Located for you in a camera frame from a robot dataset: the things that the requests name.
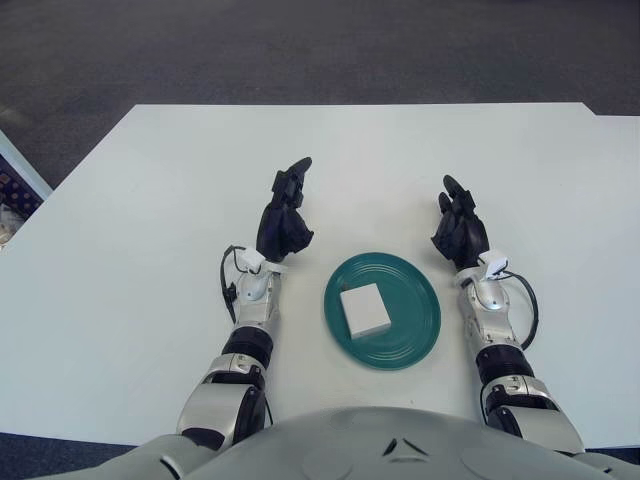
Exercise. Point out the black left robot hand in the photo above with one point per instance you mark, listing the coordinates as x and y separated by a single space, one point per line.
280 230

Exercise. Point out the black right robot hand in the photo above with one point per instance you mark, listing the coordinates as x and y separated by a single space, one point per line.
462 235

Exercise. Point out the white charger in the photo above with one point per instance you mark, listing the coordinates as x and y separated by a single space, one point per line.
365 310

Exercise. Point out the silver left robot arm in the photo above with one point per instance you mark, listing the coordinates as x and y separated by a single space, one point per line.
225 395

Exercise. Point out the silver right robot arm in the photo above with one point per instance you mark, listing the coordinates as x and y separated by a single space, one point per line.
515 390

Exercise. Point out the green ridged plate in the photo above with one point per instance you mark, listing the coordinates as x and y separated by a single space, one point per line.
410 325

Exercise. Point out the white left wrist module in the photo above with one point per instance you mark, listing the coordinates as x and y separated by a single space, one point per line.
250 261

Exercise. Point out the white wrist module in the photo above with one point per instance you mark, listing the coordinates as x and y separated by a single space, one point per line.
495 264
250 261

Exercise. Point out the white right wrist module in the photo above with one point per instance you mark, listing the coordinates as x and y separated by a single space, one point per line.
495 264

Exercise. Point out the grey robot torso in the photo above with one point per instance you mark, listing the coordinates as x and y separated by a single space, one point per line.
375 450

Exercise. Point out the white-edged shelf unit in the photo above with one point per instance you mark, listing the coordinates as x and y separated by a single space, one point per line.
17 190

